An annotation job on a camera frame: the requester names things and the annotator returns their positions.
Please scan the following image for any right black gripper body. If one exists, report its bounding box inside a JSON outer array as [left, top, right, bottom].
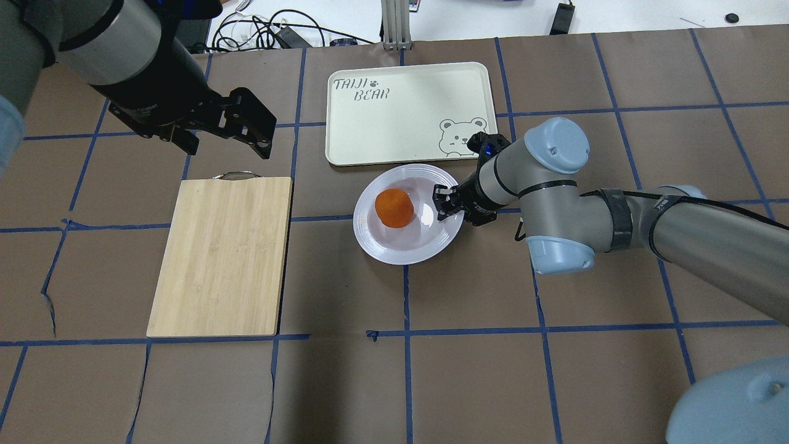
[[446, 131, 511, 226]]

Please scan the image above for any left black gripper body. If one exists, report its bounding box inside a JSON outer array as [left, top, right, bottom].
[[108, 37, 277, 146]]

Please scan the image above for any white round plate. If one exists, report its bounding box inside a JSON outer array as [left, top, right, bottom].
[[353, 164, 464, 265]]

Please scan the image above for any orange fruit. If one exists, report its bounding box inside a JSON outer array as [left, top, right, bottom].
[[374, 188, 414, 229]]

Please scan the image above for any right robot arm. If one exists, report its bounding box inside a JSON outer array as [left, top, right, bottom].
[[432, 117, 788, 443]]

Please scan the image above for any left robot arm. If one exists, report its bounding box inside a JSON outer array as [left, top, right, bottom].
[[1, 1, 277, 170]]

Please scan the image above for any cream bear tray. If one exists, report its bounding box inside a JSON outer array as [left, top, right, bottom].
[[325, 62, 497, 168]]

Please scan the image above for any bamboo cutting board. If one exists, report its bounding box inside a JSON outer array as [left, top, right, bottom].
[[146, 176, 293, 339]]

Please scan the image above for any black power adapter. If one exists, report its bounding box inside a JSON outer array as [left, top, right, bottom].
[[549, 1, 575, 36]]

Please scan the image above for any aluminium frame post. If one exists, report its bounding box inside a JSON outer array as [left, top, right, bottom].
[[381, 0, 412, 51]]

